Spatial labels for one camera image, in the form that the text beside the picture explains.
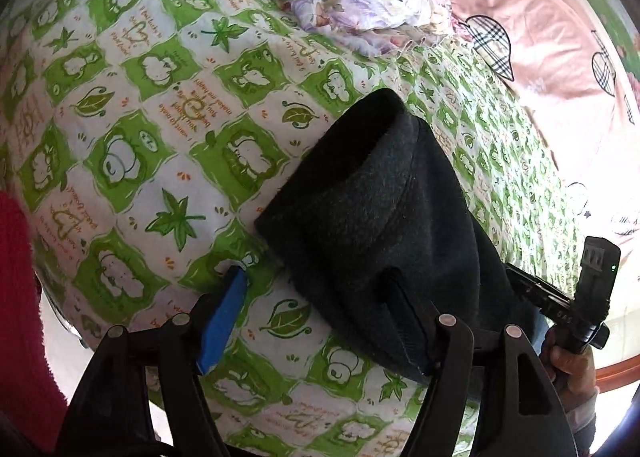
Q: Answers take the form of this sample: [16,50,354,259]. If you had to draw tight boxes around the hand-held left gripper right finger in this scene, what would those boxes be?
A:
[396,283,577,457]

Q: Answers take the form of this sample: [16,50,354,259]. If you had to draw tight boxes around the red fleece garment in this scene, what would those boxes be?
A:
[0,190,69,454]

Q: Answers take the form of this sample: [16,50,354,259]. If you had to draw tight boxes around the green printed bed sheet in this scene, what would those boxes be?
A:
[0,0,596,457]

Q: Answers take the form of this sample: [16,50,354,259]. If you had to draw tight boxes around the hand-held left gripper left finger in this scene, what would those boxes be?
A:
[55,267,250,457]

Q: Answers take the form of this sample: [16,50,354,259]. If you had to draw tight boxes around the pink quilt with plaid hearts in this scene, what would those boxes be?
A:
[410,0,640,248]

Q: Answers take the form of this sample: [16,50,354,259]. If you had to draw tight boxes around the person's right hand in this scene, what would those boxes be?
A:
[542,326,599,404]

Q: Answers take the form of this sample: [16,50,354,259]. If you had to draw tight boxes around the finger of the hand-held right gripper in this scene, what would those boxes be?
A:
[504,263,557,312]

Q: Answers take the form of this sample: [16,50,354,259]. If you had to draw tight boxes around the wooden bed frame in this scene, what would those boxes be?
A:
[595,356,640,394]

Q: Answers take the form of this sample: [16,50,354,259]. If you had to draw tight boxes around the black pants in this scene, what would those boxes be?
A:
[254,87,551,385]

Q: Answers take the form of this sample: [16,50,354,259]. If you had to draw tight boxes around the person's right forearm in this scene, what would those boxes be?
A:
[567,387,599,457]

